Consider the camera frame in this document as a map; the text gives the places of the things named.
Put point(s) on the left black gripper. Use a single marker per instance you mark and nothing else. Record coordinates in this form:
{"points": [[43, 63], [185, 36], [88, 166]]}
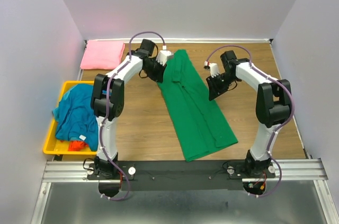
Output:
{"points": [[158, 76]]}

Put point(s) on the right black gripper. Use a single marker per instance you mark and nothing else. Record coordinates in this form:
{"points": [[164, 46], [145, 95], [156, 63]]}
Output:
{"points": [[214, 90]]}

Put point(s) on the green polo t-shirt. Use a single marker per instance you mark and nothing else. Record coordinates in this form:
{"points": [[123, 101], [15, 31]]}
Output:
{"points": [[199, 123]]}

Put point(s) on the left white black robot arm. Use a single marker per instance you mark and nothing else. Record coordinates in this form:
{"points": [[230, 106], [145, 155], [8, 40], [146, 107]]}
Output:
{"points": [[107, 100]]}

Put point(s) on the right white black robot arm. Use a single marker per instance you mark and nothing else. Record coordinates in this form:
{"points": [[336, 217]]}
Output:
{"points": [[274, 105]]}

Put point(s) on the folded pink t-shirt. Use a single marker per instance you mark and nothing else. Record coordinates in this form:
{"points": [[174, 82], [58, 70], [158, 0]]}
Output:
{"points": [[102, 54]]}

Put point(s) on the crumpled blue t-shirt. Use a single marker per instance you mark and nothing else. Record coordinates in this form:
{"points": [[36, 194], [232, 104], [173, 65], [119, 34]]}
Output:
{"points": [[75, 117]]}

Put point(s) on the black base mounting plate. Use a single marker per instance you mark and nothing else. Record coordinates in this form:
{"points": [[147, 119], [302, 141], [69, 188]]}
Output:
{"points": [[177, 175]]}

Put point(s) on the orange red t-shirt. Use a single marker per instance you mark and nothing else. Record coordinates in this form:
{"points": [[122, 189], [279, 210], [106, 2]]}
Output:
{"points": [[77, 145]]}

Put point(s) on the yellow plastic bin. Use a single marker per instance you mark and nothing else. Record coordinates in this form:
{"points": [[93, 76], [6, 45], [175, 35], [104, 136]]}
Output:
{"points": [[53, 146]]}

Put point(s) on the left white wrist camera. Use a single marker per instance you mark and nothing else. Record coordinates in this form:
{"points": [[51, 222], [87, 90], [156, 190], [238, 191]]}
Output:
{"points": [[164, 56]]}

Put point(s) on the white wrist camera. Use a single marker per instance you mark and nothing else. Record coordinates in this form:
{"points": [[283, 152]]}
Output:
{"points": [[164, 56], [212, 68]]}

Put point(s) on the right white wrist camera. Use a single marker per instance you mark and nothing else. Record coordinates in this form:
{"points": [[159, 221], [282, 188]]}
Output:
{"points": [[212, 68]]}

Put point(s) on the aluminium frame rail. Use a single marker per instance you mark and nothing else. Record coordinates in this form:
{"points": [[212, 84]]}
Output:
{"points": [[299, 194]]}

